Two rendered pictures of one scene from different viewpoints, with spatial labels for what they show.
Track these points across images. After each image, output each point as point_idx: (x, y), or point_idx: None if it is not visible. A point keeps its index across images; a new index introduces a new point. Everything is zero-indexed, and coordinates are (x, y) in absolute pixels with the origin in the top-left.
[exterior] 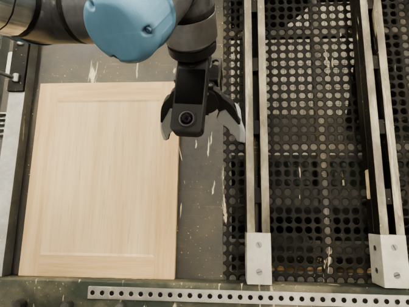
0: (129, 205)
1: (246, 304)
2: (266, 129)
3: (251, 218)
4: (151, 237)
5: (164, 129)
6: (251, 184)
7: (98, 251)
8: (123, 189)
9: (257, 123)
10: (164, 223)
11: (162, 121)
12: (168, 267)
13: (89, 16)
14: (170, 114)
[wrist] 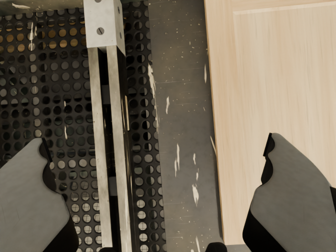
0: (272, 71)
1: None
2: (99, 183)
3: (111, 63)
4: (238, 34)
5: (301, 159)
6: (114, 106)
7: (305, 9)
8: (283, 91)
9: (112, 190)
10: (224, 53)
11: (335, 192)
12: (213, 2)
13: None
14: (321, 239)
